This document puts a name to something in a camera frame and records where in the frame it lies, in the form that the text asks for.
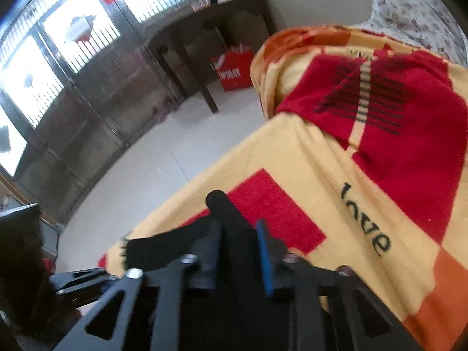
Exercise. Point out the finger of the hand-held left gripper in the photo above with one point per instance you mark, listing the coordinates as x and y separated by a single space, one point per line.
84 285

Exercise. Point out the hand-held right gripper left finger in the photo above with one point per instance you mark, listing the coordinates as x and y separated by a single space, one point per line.
214 256

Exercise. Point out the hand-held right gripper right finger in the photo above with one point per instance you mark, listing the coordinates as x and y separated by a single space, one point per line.
265 256

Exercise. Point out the black pants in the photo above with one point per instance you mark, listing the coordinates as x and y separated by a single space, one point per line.
237 234

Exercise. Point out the red and yellow printed blanket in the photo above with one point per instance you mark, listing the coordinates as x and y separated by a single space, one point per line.
310 161

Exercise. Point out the red paper bag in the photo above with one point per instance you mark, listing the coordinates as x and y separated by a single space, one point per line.
236 73

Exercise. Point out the metal door with windows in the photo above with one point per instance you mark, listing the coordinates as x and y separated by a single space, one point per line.
91 80

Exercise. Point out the dark wooden table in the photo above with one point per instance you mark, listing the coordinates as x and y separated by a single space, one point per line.
219 14

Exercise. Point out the clear plastic container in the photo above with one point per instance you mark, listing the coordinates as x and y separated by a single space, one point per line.
201 5

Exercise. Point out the grey floral quilt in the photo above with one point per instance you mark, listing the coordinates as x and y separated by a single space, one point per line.
413 11

